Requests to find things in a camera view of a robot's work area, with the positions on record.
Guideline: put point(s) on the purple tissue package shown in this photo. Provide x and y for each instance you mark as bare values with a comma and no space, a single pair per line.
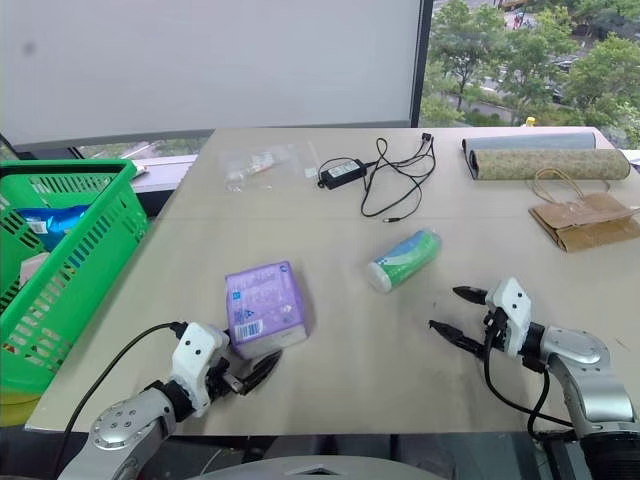
265,300

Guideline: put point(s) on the grey rounded robot torso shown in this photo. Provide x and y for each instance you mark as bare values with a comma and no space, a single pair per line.
320,470

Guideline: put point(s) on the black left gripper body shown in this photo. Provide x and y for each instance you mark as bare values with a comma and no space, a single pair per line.
225,382

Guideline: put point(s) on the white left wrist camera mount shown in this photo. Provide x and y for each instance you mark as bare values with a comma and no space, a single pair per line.
195,350

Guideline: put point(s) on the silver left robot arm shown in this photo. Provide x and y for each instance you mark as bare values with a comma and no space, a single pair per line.
120,425

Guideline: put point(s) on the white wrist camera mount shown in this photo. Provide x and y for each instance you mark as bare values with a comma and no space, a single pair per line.
512,305
195,350

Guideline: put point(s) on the dark window frame post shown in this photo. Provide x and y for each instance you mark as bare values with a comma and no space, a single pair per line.
420,75

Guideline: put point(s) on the green plastic shopping basket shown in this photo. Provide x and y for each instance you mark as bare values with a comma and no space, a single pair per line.
70,166

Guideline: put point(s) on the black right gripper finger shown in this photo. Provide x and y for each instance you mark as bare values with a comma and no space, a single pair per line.
457,337
472,295

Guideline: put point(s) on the olive yellow plastic bin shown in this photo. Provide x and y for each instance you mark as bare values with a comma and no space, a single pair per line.
15,412

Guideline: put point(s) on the white window roller blind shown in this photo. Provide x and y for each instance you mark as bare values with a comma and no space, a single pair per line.
200,65

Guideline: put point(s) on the brown paper bag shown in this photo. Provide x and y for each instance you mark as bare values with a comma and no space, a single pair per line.
585,220

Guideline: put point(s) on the small yellow object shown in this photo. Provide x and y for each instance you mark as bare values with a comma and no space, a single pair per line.
530,121

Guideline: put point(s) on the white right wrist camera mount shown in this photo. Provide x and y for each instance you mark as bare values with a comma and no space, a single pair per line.
512,305

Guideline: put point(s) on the cork patterned rolled mat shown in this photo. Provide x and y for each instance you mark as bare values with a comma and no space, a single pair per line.
550,165

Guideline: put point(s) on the blue snack bag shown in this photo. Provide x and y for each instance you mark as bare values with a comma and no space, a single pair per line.
55,220

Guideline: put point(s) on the pale pink plastic package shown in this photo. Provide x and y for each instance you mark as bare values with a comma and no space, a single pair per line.
32,265

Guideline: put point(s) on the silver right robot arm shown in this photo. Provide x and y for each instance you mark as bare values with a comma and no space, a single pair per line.
575,345

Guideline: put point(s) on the clear plastic bag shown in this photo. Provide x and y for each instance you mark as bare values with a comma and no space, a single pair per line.
260,165

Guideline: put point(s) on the grey rolled mat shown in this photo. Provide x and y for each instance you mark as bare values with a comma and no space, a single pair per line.
525,141

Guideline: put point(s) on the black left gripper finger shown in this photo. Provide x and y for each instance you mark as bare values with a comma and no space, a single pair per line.
260,370

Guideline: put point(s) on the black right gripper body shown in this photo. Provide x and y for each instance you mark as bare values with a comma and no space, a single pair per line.
495,330

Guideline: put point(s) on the green white wrapped roll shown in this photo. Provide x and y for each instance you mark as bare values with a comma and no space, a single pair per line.
405,260

